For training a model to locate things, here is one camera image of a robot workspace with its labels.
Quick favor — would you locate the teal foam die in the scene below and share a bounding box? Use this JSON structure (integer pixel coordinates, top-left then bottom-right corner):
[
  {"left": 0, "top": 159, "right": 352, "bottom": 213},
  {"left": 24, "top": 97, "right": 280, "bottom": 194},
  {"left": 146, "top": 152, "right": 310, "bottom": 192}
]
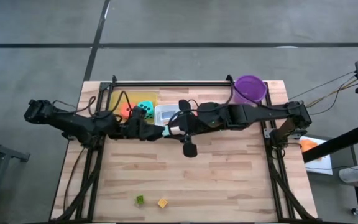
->
[{"left": 137, "top": 100, "right": 155, "bottom": 121}]

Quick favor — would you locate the white side table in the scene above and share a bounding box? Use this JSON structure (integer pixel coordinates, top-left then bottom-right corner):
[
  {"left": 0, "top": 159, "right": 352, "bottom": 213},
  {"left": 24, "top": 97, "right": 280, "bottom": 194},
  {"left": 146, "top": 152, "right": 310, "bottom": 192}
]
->
[{"left": 298, "top": 136, "right": 334, "bottom": 175}]

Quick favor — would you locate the black left wrist camera cable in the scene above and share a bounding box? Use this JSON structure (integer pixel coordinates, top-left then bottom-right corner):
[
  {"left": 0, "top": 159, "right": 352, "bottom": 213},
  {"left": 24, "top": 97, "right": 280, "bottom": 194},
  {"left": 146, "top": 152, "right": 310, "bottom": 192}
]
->
[{"left": 111, "top": 90, "right": 134, "bottom": 121}]

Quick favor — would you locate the white plastic bin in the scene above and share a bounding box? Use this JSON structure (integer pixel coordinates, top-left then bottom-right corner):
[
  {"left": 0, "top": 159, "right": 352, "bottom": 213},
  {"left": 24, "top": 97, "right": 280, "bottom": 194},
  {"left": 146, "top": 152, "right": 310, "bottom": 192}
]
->
[{"left": 154, "top": 103, "right": 186, "bottom": 135}]

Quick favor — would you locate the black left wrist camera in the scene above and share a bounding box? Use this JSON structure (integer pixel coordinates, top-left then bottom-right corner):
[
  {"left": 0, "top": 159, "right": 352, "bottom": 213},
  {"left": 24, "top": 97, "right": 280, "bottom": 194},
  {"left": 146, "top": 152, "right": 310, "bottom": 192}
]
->
[{"left": 131, "top": 106, "right": 147, "bottom": 124}]

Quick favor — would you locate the orange foam die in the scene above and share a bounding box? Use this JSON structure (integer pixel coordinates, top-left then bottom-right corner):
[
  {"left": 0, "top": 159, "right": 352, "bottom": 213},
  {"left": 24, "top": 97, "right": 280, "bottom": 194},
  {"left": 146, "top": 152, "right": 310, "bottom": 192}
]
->
[{"left": 119, "top": 102, "right": 137, "bottom": 119}]

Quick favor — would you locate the black diagonal beam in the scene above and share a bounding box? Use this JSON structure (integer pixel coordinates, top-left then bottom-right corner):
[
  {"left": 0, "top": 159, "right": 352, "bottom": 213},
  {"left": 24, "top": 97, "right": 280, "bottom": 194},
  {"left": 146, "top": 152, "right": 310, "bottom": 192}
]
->
[{"left": 301, "top": 123, "right": 358, "bottom": 163}]

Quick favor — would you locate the thin grey wire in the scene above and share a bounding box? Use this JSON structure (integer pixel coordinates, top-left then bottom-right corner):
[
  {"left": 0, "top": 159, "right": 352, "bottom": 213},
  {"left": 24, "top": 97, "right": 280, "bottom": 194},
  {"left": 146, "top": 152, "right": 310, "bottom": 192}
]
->
[
  {"left": 305, "top": 81, "right": 358, "bottom": 116},
  {"left": 288, "top": 71, "right": 357, "bottom": 100}
]

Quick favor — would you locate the dark cable beside table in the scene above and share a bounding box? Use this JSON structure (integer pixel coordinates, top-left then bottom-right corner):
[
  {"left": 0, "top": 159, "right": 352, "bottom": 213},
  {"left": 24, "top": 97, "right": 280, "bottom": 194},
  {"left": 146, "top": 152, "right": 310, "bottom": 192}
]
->
[{"left": 62, "top": 146, "right": 86, "bottom": 213}]

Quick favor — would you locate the orange object on side table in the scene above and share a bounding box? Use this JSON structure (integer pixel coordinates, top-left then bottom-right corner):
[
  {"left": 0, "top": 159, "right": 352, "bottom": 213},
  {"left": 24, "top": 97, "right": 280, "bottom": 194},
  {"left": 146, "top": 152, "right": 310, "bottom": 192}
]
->
[{"left": 300, "top": 139, "right": 319, "bottom": 153}]

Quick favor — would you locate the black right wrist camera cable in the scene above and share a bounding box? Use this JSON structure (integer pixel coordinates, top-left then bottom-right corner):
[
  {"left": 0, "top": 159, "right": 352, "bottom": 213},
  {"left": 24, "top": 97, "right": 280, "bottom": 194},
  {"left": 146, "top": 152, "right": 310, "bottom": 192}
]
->
[{"left": 167, "top": 98, "right": 200, "bottom": 131}]

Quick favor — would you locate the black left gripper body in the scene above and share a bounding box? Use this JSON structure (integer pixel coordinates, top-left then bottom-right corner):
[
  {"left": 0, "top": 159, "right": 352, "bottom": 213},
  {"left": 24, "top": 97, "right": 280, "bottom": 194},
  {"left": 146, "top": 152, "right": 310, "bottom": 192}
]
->
[{"left": 121, "top": 116, "right": 150, "bottom": 141}]

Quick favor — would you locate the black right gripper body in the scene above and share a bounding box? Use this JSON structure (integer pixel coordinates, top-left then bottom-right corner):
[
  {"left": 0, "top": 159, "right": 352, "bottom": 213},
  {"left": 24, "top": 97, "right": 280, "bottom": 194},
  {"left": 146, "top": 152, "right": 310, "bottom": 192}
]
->
[{"left": 176, "top": 103, "right": 231, "bottom": 144}]

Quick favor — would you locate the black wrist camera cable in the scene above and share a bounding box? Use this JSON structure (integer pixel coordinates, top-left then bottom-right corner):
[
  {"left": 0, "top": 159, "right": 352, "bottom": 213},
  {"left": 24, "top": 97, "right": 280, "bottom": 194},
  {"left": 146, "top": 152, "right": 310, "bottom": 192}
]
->
[
  {"left": 111, "top": 90, "right": 134, "bottom": 121},
  {"left": 167, "top": 98, "right": 200, "bottom": 131}
]

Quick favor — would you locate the purple bucket with face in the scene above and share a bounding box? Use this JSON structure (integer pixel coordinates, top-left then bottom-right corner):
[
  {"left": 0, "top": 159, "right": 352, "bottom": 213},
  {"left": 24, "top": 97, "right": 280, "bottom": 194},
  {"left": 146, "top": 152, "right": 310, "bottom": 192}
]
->
[{"left": 234, "top": 75, "right": 268, "bottom": 109}]

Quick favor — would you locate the white paper roll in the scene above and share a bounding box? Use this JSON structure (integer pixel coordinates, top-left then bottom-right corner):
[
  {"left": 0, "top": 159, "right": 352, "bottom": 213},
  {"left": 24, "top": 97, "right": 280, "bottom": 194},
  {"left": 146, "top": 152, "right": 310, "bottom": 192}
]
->
[{"left": 338, "top": 164, "right": 358, "bottom": 184}]

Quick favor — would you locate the yellow translucent plastic tray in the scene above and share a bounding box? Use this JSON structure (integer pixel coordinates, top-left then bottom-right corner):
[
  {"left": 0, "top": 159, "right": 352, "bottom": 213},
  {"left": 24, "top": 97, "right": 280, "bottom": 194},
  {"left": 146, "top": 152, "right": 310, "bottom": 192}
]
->
[{"left": 108, "top": 91, "right": 160, "bottom": 126}]

